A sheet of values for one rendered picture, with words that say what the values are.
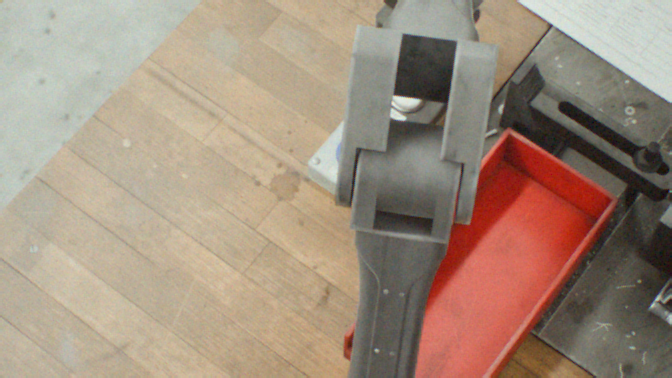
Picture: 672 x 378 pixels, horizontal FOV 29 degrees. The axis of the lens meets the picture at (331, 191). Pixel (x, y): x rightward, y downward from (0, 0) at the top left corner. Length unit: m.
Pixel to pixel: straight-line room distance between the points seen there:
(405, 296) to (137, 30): 1.57
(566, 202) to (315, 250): 0.24
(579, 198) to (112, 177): 0.44
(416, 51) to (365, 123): 0.06
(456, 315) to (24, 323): 0.39
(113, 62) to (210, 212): 1.17
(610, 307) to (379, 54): 0.47
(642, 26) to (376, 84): 0.57
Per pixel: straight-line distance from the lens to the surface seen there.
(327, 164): 1.21
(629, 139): 1.20
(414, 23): 0.85
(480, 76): 0.82
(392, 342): 0.92
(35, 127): 2.34
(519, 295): 1.20
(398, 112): 1.24
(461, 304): 1.19
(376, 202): 0.86
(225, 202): 1.23
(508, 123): 1.26
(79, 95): 2.35
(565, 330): 1.20
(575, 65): 1.32
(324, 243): 1.21
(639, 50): 1.34
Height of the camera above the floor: 2.02
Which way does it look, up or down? 65 degrees down
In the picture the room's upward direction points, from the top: straight up
